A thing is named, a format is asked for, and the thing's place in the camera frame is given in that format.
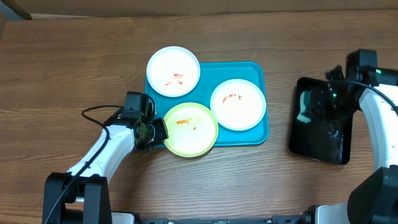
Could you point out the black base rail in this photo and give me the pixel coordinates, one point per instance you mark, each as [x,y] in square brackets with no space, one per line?
[217,221]

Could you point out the black water tray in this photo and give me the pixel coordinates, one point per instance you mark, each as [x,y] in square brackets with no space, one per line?
[323,140]

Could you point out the white plate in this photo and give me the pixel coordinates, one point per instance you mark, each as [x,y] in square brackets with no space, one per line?
[173,71]
[238,104]

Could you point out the teal plastic tray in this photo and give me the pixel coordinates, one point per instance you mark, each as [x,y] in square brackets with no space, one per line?
[213,74]

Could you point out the yellow-green plate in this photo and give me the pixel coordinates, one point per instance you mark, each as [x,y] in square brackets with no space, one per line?
[192,130]

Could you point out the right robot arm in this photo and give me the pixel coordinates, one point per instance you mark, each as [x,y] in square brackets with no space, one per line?
[375,199]

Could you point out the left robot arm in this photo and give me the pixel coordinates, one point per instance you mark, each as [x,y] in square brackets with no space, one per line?
[81,195]

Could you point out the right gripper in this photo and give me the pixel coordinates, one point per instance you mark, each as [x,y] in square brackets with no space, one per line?
[319,111]

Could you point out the green scouring sponge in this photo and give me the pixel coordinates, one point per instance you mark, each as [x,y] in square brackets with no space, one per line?
[304,114]

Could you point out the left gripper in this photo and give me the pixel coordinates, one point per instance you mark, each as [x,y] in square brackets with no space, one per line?
[162,133]

